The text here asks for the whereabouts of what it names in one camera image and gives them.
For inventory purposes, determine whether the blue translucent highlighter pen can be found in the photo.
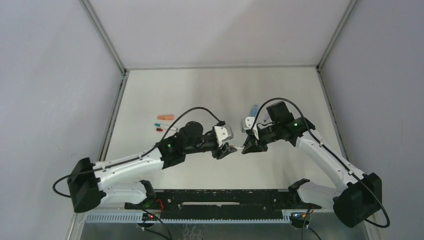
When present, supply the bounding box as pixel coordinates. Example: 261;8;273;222
249;104;259;117

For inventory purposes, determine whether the white marker green end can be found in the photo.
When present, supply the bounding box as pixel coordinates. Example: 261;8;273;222
154;123;178;131

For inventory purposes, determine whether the orange translucent highlighter pen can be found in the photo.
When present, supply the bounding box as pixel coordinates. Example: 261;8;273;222
156;114;175;121

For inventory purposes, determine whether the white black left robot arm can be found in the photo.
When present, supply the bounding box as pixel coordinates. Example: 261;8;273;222
52;117;237;213

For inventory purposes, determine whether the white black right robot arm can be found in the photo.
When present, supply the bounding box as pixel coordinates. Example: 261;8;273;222
240;97;391;229

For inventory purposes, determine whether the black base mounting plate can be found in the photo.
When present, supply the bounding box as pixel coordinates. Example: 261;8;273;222
124;189;312;221

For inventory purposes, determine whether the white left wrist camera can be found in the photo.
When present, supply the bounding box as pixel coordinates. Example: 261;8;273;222
213;124;234;148

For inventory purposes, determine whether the black cable on base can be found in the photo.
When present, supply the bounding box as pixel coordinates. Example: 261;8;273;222
135;208;206;240

